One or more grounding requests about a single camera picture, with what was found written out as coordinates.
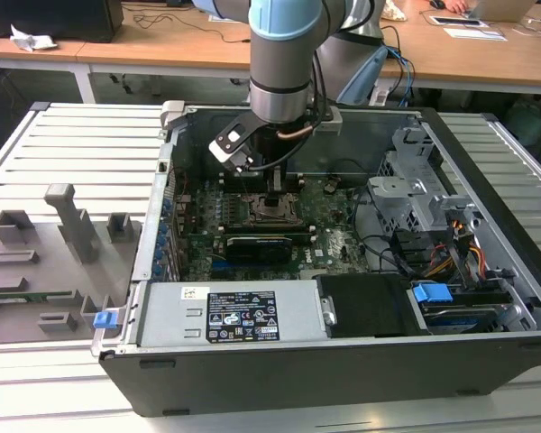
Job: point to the black box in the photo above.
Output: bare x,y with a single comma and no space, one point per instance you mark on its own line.
49,18

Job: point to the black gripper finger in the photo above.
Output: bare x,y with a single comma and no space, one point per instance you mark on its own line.
275,200

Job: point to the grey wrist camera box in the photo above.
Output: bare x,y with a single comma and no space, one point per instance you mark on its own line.
330,124

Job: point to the blue expansion slot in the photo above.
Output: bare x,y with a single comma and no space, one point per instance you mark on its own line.
220,270

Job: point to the round coin battery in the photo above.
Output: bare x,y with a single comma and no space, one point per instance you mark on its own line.
331,185

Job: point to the teal chair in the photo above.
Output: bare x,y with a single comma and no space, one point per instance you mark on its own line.
527,122

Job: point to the white tablet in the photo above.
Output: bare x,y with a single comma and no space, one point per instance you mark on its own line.
457,21

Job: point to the green RAM stick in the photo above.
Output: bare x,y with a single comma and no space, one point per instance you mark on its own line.
36,296

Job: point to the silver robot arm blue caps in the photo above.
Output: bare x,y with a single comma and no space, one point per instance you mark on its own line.
279,67

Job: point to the white paper sheet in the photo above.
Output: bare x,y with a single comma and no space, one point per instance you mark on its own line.
475,34

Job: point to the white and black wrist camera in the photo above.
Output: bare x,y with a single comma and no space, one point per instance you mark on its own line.
231,142

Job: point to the blue slot clip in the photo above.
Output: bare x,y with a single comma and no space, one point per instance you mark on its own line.
162,231
161,243
166,206
156,271
158,257

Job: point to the silver metal drive cage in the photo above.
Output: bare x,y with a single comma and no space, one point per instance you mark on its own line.
397,194

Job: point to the wooden desk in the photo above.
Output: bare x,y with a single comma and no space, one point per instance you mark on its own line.
162,49

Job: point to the CPU socket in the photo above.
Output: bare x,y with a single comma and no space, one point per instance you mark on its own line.
246,215

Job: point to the black graphics card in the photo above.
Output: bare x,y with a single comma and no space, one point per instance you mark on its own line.
259,250

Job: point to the pale blue teach pendant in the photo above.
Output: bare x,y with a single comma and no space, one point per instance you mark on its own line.
365,72

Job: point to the black RAM slot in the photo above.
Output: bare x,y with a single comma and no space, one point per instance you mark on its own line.
232,180
266,229
266,234

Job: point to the blue disk carrier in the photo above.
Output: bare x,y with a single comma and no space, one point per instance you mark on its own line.
433,297

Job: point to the blue case latch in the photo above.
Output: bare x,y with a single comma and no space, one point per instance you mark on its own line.
104,320

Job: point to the black computer mouse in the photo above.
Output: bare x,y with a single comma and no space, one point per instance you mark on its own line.
437,3

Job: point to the grey parts rack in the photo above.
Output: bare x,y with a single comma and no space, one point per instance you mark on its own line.
36,270

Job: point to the green motherboard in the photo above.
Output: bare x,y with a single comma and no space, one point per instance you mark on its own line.
333,252

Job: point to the crumpled white paper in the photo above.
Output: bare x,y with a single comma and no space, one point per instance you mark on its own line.
31,41

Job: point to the silver power supply with label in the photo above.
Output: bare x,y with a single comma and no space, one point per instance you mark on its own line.
171,315

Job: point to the hard disk with blue label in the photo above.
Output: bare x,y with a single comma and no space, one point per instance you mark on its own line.
460,322

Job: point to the silver laptop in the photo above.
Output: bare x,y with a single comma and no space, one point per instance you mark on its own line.
500,10

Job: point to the patterned beige cloth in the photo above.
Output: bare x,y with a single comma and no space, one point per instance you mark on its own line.
394,11

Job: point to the grey case latch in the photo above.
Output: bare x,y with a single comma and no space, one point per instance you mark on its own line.
171,113

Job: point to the black and grey PC case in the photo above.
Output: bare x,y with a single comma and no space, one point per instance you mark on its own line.
297,374

